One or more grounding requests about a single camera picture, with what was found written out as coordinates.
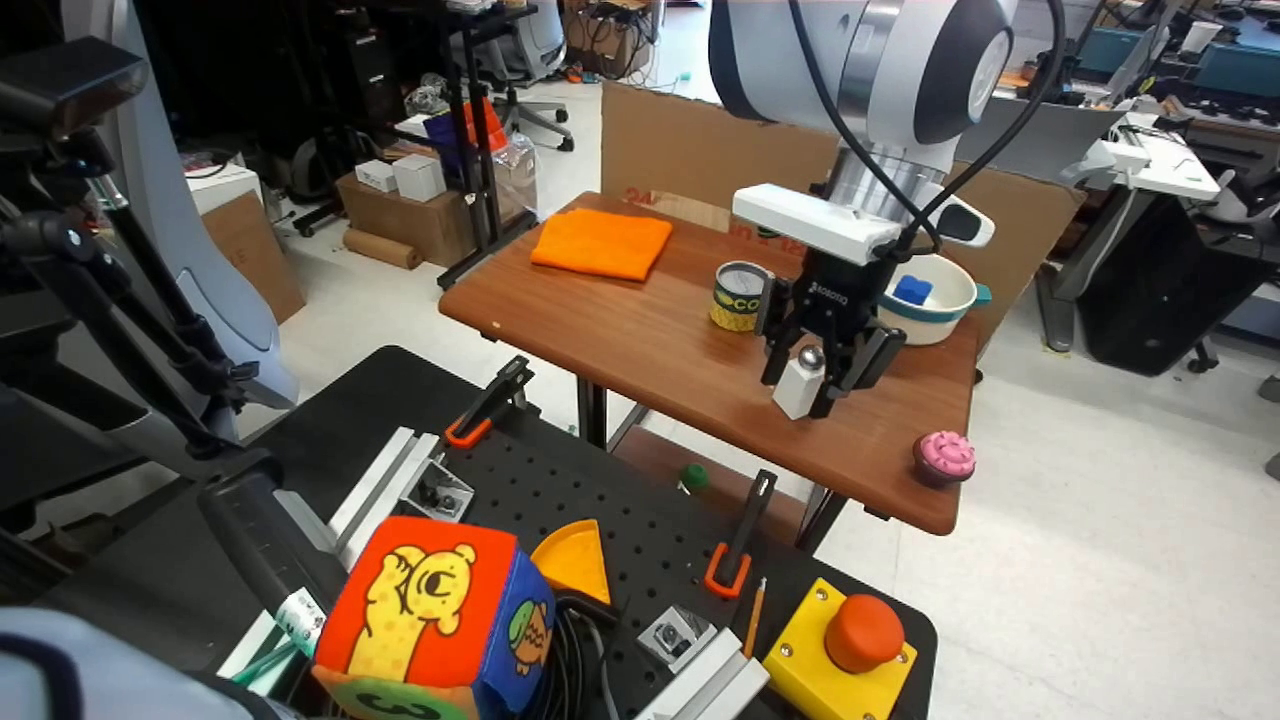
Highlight orange folded cloth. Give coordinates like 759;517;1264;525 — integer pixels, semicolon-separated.
527;204;681;285

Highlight small white bottle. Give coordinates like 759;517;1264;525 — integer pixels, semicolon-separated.
768;338;834;423

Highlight silver aluminium rail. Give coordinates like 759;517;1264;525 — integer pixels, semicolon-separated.
635;624;775;720
330;423;444;573

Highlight tin can yellow label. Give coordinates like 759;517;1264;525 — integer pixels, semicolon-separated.
703;257;779;340

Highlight brown cardboard panel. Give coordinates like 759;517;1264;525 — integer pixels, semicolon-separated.
595;82;1086;364

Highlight orange plastic wedge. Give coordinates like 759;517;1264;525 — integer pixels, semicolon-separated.
527;517;616;613

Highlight black cable bundle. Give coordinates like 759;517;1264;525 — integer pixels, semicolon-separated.
536;594;631;720

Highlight black camera tripod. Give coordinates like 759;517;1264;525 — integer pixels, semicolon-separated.
0;38;295;537

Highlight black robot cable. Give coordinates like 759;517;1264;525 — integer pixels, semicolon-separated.
786;0;1071;257

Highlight yellow emergency stop button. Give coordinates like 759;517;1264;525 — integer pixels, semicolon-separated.
759;578;922;720

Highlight black perforated mounting board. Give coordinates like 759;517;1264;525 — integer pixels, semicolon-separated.
52;340;941;720

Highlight brown wooden table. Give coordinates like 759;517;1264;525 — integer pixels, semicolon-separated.
437;187;998;542

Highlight black clamp orange handle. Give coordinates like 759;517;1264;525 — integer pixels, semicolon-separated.
442;352;539;451
699;463;779;606

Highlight black white marker card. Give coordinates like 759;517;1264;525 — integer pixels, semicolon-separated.
404;458;475;525
635;606;715;675

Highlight wooden pencil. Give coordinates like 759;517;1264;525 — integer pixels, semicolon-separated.
740;573;771;662

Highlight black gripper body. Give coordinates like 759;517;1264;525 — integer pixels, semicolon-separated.
786;242;899;352

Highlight cardboard tube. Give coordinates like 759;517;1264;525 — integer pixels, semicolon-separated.
342;223;422;274

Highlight open cardboard box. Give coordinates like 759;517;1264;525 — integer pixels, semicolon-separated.
333;144;484;274

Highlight colourful plush cube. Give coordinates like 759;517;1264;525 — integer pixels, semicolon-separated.
313;512;559;720

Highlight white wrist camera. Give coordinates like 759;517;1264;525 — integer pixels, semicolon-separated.
728;181;909;269

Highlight white bowl teal stripe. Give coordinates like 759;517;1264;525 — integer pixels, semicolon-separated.
877;252;998;352

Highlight white desk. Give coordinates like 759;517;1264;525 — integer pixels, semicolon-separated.
1035;113;1226;352

